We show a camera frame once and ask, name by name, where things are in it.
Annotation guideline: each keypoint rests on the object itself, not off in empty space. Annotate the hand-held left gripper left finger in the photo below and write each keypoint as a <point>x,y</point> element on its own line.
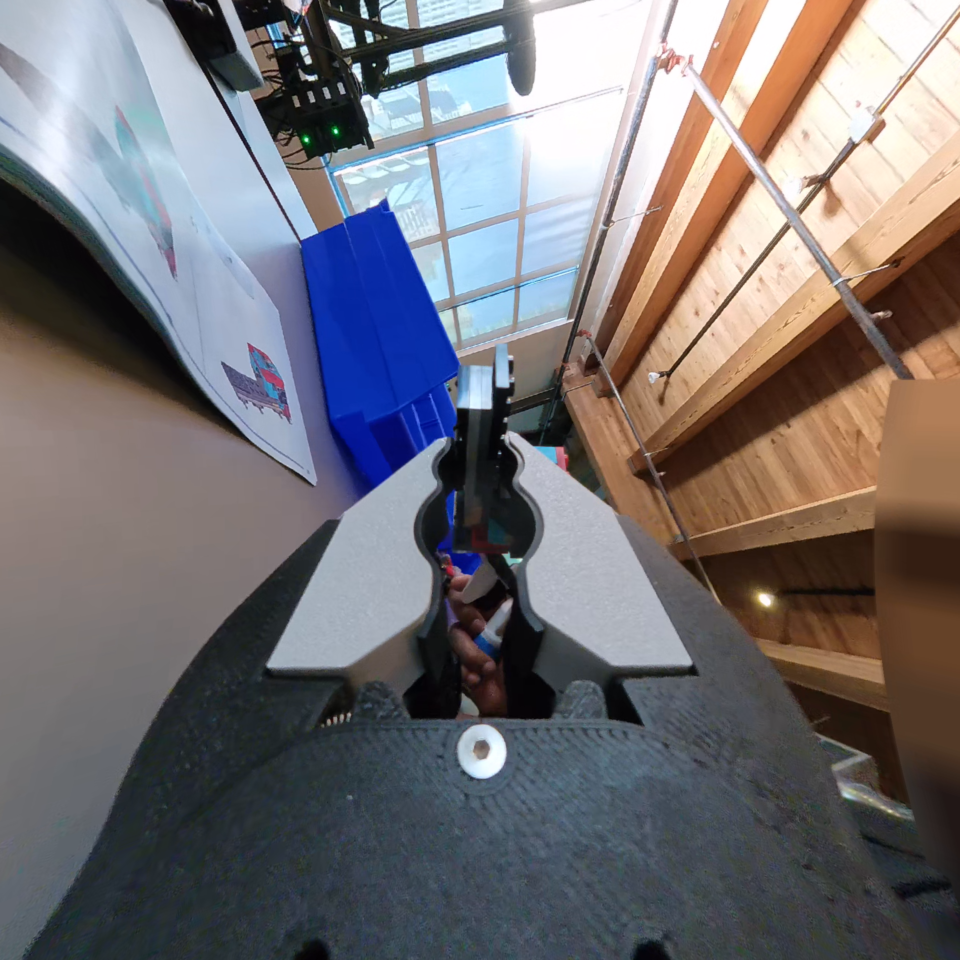
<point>352,592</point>

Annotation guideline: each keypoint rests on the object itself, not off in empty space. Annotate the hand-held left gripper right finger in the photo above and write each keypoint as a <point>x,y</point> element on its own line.
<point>600,592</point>

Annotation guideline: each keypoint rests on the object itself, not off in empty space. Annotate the red teal grey brick model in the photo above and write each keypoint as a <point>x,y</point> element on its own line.
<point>480,420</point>

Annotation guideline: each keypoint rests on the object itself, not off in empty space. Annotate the blue plastic bin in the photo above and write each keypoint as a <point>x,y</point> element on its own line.
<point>375,322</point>

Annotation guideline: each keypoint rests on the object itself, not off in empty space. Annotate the grey desk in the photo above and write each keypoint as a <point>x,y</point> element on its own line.
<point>112,600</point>

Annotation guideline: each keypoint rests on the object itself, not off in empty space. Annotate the person's right hand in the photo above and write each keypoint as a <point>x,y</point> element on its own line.
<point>480,682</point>

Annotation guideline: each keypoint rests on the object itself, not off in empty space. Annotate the thin metal sprinkler pipe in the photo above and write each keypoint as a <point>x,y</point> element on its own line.
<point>645,450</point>

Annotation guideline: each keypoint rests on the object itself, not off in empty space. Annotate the black rod with white spotlights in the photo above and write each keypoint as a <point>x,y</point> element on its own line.
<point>742,292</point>

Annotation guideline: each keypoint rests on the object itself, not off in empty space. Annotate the person's dark jacket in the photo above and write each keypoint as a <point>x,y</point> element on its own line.
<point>877,844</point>

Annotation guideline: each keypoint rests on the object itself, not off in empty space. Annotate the black ceiling pipe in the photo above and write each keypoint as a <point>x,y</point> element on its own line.
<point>607,210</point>

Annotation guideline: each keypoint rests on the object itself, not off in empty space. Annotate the large paned window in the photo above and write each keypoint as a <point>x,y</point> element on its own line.
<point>487,187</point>

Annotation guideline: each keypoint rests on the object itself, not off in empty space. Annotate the thick metal sprinkler pipe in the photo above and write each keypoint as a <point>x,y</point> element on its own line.
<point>787,210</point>

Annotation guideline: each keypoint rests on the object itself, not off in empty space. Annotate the white instruction booklet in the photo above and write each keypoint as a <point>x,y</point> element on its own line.
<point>90,165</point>

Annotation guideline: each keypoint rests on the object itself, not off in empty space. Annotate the black equipment with green lights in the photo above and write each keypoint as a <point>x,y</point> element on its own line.
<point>315,45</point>

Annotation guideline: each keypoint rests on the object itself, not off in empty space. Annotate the silver spiral air duct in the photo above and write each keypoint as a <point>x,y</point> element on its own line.
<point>870,799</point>

